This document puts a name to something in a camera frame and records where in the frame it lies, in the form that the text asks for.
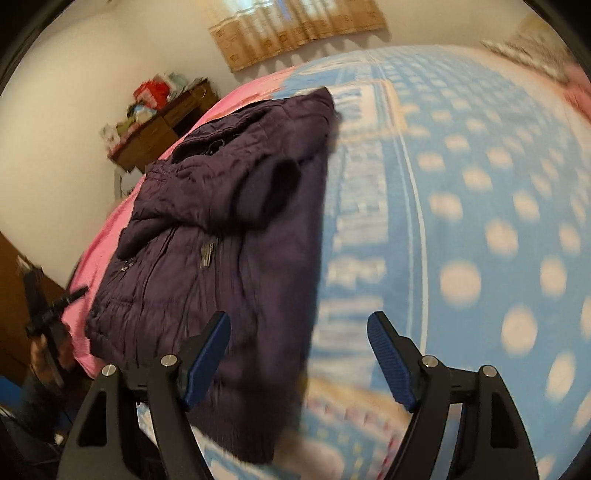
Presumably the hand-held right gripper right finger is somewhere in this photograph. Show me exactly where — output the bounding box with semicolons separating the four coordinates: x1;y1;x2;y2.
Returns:
367;311;542;480

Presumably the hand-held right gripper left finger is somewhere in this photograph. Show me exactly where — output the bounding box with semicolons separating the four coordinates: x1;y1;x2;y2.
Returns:
58;311;232;480

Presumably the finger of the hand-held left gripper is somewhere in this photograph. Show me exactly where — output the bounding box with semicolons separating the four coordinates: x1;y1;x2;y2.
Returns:
51;286;89;312

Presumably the dark purple padded jacket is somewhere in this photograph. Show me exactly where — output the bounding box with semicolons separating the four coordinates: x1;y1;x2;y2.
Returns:
84;87;341;464

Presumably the person's left hand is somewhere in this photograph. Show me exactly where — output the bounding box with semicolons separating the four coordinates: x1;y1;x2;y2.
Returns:
28;323;75;376

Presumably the brown wooden cabinet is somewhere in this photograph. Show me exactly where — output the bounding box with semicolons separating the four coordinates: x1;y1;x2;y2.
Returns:
0;231;65;384

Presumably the white paper bag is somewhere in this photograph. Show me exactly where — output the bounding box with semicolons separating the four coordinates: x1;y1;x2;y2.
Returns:
113;167;139;200

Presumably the white picture card box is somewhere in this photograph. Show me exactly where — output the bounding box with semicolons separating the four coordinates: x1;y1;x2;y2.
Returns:
100;124;121;154

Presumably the brown wooden desk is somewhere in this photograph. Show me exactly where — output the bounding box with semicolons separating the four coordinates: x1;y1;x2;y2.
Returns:
110;78;220;172

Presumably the blue polka dot bedsheet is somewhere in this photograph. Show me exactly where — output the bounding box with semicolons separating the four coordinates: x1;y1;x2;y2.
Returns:
194;44;591;480

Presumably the pile of desk clutter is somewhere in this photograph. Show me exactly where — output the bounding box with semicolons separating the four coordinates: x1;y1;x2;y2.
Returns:
115;102;155;136

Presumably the pink bedsheet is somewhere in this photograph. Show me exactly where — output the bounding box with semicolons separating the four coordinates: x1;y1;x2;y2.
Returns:
60;65;301;379

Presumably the folded pink blanket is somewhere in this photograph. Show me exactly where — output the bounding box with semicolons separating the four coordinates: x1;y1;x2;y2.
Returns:
561;65;591;116

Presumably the patterned grey pillow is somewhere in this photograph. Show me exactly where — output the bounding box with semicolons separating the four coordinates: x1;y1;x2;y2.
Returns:
480;18;573;84

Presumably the yellow patterned window curtain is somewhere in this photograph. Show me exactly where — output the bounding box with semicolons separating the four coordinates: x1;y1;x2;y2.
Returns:
208;0;386;72

